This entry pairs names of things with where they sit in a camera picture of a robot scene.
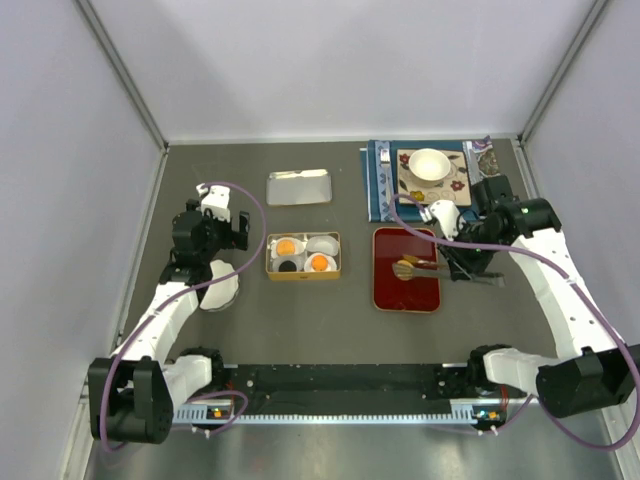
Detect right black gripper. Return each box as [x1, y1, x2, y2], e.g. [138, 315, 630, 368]
[436, 219, 503, 280]

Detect metal tongs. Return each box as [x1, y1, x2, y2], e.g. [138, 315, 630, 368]
[392, 256, 505, 288]

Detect orange cookie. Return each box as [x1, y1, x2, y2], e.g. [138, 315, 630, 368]
[397, 255, 415, 269]
[310, 254, 331, 271]
[276, 239, 297, 256]

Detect black cookie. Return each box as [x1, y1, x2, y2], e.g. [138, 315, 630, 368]
[278, 260, 298, 272]

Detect silver tin lid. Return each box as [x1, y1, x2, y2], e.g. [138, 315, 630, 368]
[266, 169, 333, 206]

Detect gold cookie tin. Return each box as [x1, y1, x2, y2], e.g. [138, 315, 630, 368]
[265, 232, 342, 281]

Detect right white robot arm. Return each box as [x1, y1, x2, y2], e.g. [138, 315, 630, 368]
[429, 175, 635, 418]

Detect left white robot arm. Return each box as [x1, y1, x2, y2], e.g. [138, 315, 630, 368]
[87, 207, 250, 444]

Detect red lacquer tray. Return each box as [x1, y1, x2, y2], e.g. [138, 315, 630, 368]
[372, 227, 441, 313]

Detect white scalloped dish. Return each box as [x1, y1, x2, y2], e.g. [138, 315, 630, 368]
[200, 260, 239, 311]

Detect floral square plate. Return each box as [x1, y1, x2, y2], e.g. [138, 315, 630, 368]
[395, 149, 471, 207]

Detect white paper cup back-left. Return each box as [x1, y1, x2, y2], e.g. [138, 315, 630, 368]
[270, 237, 305, 259]

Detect white paper cup front-left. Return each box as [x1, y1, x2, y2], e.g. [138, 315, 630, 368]
[271, 255, 305, 273]

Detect patterned colourful cloth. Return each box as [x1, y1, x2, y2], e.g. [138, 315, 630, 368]
[462, 136, 501, 185]

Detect white bowl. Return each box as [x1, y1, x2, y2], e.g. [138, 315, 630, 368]
[408, 148, 451, 182]

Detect white paper cup front-right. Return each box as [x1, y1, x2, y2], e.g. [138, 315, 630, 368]
[304, 252, 337, 273]

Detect white paper cup back-right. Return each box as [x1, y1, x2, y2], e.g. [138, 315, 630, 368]
[305, 235, 340, 256]

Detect blue cloth napkin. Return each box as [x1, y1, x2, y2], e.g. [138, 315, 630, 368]
[360, 140, 477, 223]

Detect silver fork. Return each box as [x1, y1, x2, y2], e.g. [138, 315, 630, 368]
[379, 147, 392, 207]

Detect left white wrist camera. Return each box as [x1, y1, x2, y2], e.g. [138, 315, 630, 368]
[196, 183, 231, 223]

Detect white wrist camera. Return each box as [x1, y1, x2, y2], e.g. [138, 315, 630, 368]
[196, 183, 231, 223]
[419, 200, 459, 241]

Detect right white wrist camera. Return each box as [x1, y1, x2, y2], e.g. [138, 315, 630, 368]
[419, 200, 459, 241]

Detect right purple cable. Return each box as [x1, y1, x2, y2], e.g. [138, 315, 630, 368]
[388, 193, 640, 451]

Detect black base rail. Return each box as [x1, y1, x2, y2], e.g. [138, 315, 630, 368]
[214, 364, 475, 416]

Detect left aluminium frame post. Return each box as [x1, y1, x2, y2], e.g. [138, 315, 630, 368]
[72, 0, 169, 152]

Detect aluminium frame post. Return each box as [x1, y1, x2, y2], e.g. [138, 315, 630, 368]
[518, 0, 611, 145]
[72, 0, 169, 152]

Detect right aluminium frame post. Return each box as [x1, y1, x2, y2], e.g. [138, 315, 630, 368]
[518, 0, 611, 145]

